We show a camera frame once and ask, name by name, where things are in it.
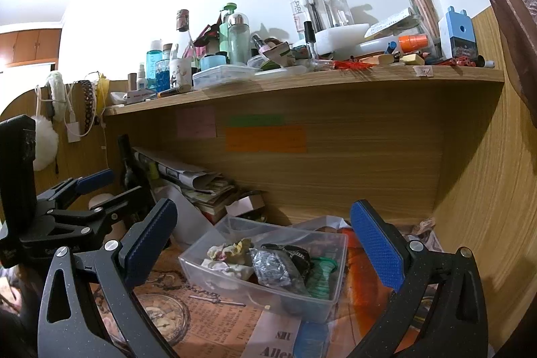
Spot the clear vial with black cap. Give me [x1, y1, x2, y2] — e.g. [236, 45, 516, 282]
[303, 21, 320, 67]

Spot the white cartoon mug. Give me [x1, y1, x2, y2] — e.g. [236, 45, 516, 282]
[169, 58, 194, 88]

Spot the stack of books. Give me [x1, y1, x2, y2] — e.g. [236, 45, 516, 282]
[185, 184, 240, 224]

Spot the pink sticky note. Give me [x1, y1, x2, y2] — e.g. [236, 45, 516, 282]
[176, 106, 217, 138]

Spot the crumpled printed paper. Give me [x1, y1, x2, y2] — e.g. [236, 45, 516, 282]
[403, 217, 442, 250]

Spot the wooden wall cabinet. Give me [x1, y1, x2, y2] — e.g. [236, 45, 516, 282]
[0, 29, 63, 67]

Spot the white fluffy headband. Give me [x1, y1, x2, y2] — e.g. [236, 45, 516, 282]
[46, 71, 68, 119]

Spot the orange capped tube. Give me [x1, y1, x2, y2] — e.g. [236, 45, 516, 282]
[398, 33, 429, 51]

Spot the red tassel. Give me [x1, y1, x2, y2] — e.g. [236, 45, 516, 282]
[331, 60, 374, 70]

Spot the green sticky note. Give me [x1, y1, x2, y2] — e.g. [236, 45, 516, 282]
[229, 114, 286, 128]

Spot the green pump bottle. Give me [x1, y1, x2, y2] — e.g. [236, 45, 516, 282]
[219, 3, 238, 57]

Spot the brown-capped blue bottle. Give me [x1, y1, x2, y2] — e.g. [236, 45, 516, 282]
[156, 43, 174, 92]

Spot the small cardboard box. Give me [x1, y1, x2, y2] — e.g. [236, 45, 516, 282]
[224, 192, 267, 221]

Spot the green scrunchie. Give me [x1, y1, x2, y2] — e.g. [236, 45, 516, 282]
[308, 255, 340, 298]

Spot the yellow hanging cloth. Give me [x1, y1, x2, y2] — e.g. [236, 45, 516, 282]
[96, 73, 112, 107]

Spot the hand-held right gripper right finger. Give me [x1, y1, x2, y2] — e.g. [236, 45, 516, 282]
[348, 199, 489, 358]

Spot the black marker pen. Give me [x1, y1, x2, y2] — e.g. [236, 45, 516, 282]
[157, 85, 193, 98]

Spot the white lace cloth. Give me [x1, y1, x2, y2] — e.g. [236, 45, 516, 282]
[200, 257, 252, 280]

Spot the clear flat lidded box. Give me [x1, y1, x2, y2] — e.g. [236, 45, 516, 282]
[192, 65, 256, 89]

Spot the wooden shelf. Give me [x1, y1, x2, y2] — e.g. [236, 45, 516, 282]
[103, 66, 506, 116]

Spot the folded newspaper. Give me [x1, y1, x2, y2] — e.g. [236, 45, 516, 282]
[132, 146, 225, 191]

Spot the silver-capped green bottle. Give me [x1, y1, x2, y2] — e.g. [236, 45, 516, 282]
[229, 13, 251, 65]

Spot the white paper bag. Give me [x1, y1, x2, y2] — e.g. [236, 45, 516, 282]
[153, 184, 210, 245]

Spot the white printed card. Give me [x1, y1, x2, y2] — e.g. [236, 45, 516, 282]
[364, 8, 414, 39]

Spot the white tube box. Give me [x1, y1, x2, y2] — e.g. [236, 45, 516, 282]
[124, 90, 158, 104]

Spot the black chain hair band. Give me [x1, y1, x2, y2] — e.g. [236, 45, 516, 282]
[260, 243, 315, 292]

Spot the orange sticky note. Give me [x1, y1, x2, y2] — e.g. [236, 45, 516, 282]
[226, 125, 308, 154]

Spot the clear cylinder of brown sticks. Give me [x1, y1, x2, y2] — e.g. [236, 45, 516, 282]
[405, 0, 441, 57]

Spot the labelled clear blister pack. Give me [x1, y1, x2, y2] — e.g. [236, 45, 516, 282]
[287, 0, 324, 41]

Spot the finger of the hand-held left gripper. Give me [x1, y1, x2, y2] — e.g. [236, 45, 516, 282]
[25, 185, 154, 243]
[35, 168, 115, 213]

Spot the white floral scrunchie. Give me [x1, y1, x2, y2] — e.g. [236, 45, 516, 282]
[208, 240, 257, 263]

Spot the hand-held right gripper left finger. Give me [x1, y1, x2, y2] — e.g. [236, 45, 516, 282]
[37, 198, 181, 358]

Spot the silver foil bag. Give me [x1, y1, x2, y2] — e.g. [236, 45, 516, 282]
[250, 248, 294, 287]

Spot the blue pencil sharpener box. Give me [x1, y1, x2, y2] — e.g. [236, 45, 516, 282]
[438, 6, 479, 59]

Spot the brown curtain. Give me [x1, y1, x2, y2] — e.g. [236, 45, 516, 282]
[472, 0, 537, 115]

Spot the white fluffy puff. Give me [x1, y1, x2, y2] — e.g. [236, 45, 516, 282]
[33, 115, 59, 172]

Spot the clear plastic container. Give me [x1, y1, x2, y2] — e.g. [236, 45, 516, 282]
[179, 215, 349, 323]

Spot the light blue jar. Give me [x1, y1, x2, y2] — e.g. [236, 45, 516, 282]
[200, 53, 229, 69]

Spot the black beaded headband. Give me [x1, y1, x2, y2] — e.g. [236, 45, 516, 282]
[82, 80, 98, 134]

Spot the clear glass bottle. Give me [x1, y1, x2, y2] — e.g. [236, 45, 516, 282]
[174, 9, 194, 61]

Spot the blue liquid bottle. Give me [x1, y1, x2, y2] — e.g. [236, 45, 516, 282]
[146, 40, 163, 90]

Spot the green and white cosmetic box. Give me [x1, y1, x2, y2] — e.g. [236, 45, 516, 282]
[260, 41, 294, 67]

